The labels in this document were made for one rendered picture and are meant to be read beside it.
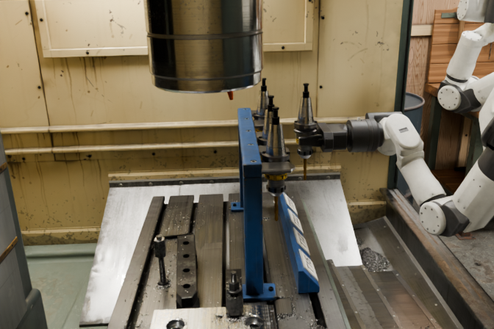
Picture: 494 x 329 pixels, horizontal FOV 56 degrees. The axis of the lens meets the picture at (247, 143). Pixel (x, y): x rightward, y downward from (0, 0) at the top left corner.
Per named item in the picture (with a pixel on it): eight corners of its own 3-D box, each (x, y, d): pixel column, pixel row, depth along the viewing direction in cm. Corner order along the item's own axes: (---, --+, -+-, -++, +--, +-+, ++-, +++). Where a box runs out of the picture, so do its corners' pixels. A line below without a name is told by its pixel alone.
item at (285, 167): (293, 164, 100) (293, 160, 100) (296, 173, 95) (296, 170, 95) (260, 165, 100) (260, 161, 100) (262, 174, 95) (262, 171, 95)
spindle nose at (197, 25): (170, 72, 75) (164, -7, 71) (268, 72, 73) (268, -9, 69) (133, 94, 60) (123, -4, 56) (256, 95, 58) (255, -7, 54)
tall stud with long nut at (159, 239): (170, 280, 113) (165, 232, 109) (168, 286, 111) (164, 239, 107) (158, 280, 113) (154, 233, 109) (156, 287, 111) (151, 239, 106)
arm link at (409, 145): (373, 134, 129) (397, 175, 123) (382, 116, 122) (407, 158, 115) (395, 128, 130) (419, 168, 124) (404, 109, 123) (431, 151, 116)
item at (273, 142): (267, 149, 105) (266, 120, 103) (286, 149, 104) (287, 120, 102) (265, 156, 101) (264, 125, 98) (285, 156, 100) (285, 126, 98)
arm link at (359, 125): (315, 112, 129) (358, 111, 130) (314, 145, 132) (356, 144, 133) (325, 125, 117) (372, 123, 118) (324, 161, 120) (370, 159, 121)
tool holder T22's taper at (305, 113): (298, 119, 126) (298, 95, 124) (314, 120, 125) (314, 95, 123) (296, 123, 122) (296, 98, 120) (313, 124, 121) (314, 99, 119)
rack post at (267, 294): (275, 286, 110) (274, 169, 101) (277, 300, 105) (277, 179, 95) (232, 288, 110) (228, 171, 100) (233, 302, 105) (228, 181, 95)
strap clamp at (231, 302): (242, 311, 102) (240, 251, 97) (245, 356, 89) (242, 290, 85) (227, 311, 102) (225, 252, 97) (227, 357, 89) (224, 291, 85)
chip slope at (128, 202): (337, 231, 189) (339, 172, 181) (397, 363, 123) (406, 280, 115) (116, 240, 186) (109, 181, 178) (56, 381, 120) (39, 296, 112)
